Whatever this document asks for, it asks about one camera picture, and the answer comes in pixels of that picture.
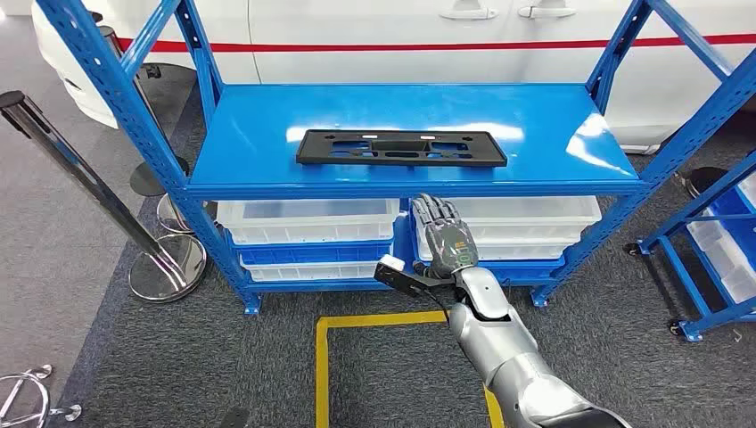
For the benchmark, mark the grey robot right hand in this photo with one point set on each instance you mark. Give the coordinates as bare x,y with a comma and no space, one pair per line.
449,242

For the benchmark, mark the black plastic plate frame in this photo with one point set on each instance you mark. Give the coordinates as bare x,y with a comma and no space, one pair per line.
354,155

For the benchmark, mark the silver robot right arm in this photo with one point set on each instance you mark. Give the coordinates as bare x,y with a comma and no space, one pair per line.
508,360

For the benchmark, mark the blue metal shelf rack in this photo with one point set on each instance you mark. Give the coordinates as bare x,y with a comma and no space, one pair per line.
413,106

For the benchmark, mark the white plastic crate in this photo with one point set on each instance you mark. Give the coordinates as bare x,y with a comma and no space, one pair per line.
307,272
729,260
531,215
749,189
307,233
520,251

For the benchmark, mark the blue plastic crate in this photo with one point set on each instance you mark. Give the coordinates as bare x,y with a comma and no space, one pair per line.
735,215
531,270
307,254

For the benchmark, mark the white car red stripe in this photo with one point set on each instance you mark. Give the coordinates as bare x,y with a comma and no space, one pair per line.
413,23

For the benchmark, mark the blue wheeled metal rack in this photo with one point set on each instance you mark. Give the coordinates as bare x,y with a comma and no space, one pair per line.
684,283

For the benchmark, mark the dark round stanchion base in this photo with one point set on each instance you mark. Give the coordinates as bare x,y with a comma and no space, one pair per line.
706,180

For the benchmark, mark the black base stanchion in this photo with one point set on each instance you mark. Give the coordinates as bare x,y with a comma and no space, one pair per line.
143,180

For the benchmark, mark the black seat chrome stool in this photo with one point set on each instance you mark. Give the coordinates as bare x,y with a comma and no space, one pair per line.
23,401

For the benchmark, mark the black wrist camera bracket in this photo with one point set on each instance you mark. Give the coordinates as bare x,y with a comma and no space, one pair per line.
434,282

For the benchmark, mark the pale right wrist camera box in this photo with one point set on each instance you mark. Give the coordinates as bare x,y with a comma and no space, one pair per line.
391,264

